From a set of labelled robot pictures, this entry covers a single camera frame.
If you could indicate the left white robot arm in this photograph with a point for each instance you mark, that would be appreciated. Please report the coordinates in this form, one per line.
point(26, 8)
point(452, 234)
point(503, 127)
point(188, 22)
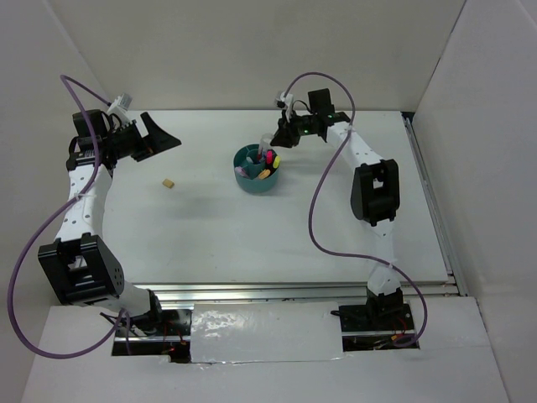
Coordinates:
point(81, 269)

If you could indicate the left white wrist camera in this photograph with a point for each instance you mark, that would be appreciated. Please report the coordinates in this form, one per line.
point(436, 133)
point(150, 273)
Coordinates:
point(120, 105)

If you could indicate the black pink highlighter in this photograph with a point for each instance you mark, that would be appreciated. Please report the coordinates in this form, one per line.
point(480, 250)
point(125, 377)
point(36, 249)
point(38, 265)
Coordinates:
point(268, 157)

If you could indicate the white foil cover plate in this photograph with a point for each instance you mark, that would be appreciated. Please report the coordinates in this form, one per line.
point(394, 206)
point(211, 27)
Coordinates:
point(265, 333)

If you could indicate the purple pink highlighter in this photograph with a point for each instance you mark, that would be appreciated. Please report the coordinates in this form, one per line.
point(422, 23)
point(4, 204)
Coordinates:
point(240, 171)

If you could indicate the beige eraser block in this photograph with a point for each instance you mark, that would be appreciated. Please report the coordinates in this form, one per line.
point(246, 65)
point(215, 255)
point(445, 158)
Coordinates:
point(168, 183)

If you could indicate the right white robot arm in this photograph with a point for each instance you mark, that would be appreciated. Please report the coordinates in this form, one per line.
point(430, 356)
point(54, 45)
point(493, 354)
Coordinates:
point(375, 196)

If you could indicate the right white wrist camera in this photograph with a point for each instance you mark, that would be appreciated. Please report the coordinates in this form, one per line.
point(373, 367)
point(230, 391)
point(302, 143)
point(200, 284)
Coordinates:
point(284, 101)

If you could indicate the orange highlighter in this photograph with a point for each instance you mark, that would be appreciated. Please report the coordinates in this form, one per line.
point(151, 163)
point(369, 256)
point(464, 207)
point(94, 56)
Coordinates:
point(264, 174)

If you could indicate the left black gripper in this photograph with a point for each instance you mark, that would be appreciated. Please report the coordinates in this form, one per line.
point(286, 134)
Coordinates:
point(156, 141)

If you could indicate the black yellow highlighter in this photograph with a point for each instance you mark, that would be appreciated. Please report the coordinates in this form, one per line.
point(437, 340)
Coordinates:
point(275, 163)

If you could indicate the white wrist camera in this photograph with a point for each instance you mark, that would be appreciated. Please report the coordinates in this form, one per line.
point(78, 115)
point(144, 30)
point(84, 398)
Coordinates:
point(120, 105)
point(284, 101)

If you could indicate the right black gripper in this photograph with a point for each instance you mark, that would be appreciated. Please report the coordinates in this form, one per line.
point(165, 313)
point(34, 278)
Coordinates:
point(284, 136)

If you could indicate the teal round organizer container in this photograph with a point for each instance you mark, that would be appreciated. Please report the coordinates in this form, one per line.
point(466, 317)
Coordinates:
point(253, 173)

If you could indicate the clear tape roll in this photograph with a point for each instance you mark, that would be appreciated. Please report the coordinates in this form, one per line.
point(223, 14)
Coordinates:
point(266, 139)

